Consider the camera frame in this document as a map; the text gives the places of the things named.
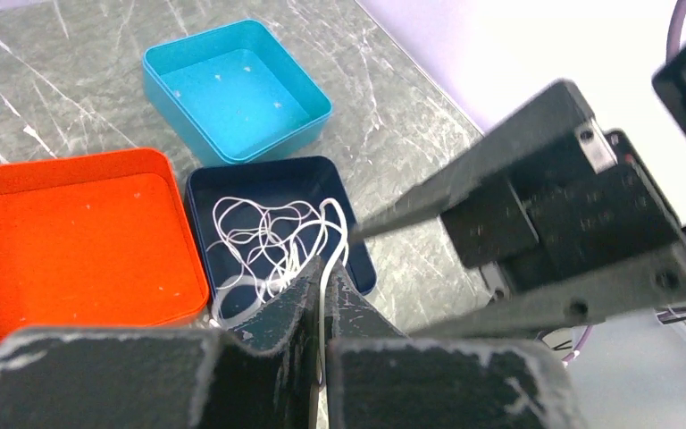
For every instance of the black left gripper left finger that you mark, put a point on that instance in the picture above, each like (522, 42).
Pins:
(262, 375)

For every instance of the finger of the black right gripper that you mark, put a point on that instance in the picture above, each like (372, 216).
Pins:
(523, 316)
(551, 115)

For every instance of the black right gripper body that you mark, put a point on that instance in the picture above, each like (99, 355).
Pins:
(583, 213)

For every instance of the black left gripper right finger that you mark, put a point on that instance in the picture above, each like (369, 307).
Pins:
(379, 378)

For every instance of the dark blue plastic bin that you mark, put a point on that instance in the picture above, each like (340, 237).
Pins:
(257, 225)

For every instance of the orange plastic bin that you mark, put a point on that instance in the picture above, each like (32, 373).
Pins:
(98, 240)

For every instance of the teal plastic bin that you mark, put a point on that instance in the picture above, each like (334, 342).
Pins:
(234, 94)

